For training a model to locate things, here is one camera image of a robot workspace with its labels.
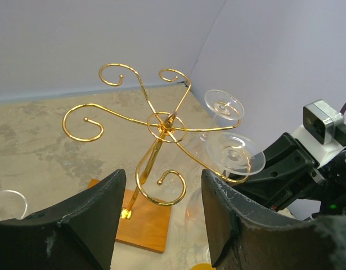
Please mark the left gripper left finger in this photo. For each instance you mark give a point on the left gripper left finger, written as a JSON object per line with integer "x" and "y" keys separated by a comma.
{"x": 77, "y": 233}

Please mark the clear wine glass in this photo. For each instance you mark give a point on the clear wine glass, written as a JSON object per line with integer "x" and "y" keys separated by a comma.
{"x": 227, "y": 112}
{"x": 232, "y": 155}

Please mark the gold wine glass rack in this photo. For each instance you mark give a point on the gold wine glass rack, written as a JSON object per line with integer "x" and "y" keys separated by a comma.
{"x": 144, "y": 219}

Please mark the yellow plastic goblet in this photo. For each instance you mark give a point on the yellow plastic goblet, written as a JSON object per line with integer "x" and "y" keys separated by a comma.
{"x": 202, "y": 266}

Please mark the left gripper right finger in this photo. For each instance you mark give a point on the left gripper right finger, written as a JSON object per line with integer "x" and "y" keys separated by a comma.
{"x": 245, "y": 235}

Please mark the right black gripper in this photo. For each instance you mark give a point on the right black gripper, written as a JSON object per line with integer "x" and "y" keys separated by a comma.
{"x": 291, "y": 173}

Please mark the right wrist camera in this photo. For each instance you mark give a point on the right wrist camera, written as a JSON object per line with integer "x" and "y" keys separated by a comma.
{"x": 323, "y": 132}

